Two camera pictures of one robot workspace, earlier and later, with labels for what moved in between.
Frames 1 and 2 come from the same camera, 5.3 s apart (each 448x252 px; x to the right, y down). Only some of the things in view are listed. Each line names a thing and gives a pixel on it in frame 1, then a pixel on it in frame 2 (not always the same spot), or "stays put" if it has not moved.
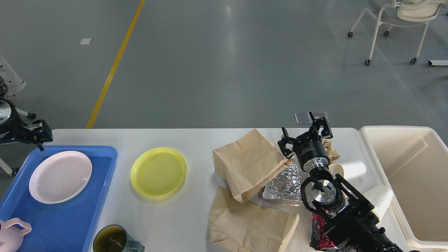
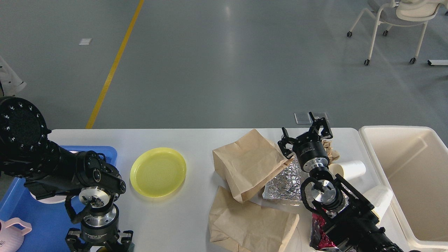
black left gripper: (11, 131) -> (100, 224)
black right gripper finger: (285, 139) stays put
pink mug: (11, 238) stays put
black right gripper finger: (321, 130) stays put
